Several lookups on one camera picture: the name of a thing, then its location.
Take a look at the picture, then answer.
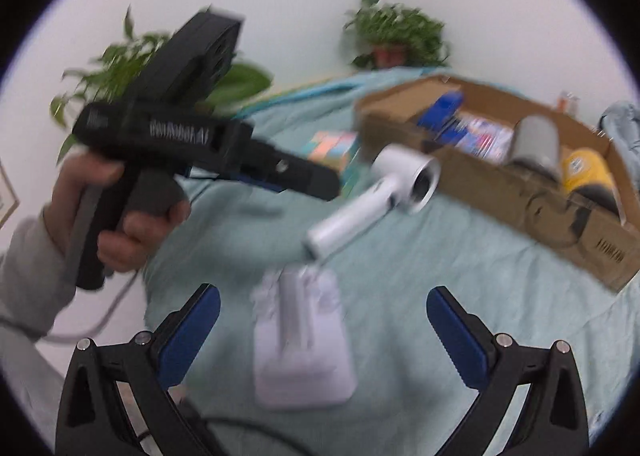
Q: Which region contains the silver metal cylinder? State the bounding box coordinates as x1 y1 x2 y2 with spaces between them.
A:
505 115 562 181

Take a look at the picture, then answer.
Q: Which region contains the grey cable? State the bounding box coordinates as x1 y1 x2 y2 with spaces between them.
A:
44 270 142 343

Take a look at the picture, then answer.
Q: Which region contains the light blue quilt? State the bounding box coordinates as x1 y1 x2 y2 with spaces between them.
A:
597 100 640 161

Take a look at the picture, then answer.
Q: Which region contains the person's left forearm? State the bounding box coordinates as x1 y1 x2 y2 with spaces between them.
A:
0 217 78 437

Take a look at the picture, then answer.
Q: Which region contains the pastel puzzle cube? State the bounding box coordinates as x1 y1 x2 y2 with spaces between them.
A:
306 131 362 175

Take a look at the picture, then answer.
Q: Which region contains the white plastic package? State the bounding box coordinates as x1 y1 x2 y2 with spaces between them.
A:
250 263 359 411

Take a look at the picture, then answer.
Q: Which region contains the brown cardboard box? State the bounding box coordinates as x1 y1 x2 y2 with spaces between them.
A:
355 76 640 293

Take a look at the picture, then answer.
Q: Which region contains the black cable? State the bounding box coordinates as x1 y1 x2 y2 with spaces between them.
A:
135 398 313 456

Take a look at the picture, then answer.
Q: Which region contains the colourful comic magazine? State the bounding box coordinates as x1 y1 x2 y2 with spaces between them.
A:
440 110 516 167

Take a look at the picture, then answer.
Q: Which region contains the person's left hand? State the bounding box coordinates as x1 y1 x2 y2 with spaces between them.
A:
42 153 194 275

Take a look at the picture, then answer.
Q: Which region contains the white hair dryer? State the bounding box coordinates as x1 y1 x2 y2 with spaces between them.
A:
306 145 442 261

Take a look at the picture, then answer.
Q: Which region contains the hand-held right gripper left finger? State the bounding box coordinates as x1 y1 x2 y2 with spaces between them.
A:
56 283 223 456

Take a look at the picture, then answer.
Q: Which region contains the teal bed sheet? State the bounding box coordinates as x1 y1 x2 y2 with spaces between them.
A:
142 66 640 456

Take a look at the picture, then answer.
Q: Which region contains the yellow can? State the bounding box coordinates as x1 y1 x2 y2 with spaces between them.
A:
560 147 624 217

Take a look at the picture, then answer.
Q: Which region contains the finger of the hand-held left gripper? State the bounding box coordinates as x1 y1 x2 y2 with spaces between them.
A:
237 138 343 203

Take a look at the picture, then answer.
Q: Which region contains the potted green plant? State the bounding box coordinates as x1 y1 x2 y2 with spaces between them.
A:
342 0 451 70

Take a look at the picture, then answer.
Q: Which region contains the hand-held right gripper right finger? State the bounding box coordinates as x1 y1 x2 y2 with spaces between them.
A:
426 286 590 456

